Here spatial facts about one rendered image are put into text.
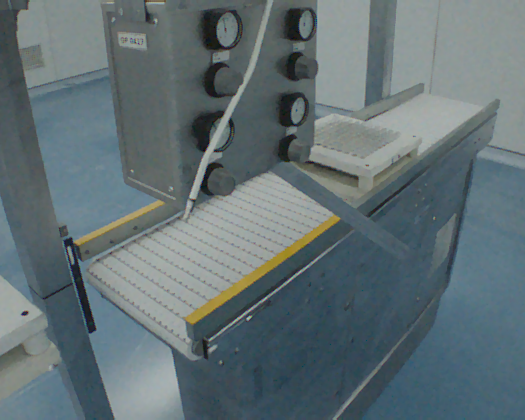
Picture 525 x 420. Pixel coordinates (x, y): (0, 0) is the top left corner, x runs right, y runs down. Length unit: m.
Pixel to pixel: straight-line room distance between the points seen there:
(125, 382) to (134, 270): 1.15
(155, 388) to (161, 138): 1.46
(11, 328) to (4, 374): 0.05
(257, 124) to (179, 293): 0.30
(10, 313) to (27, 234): 0.25
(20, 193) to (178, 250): 0.27
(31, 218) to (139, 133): 0.31
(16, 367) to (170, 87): 0.32
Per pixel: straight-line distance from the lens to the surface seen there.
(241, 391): 0.88
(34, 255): 0.78
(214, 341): 0.65
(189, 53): 0.43
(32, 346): 0.54
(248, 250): 0.79
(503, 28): 3.75
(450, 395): 1.88
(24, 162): 0.72
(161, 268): 0.77
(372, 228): 0.74
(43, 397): 1.94
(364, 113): 1.38
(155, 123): 0.46
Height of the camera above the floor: 1.38
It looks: 29 degrees down
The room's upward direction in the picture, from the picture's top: 1 degrees counter-clockwise
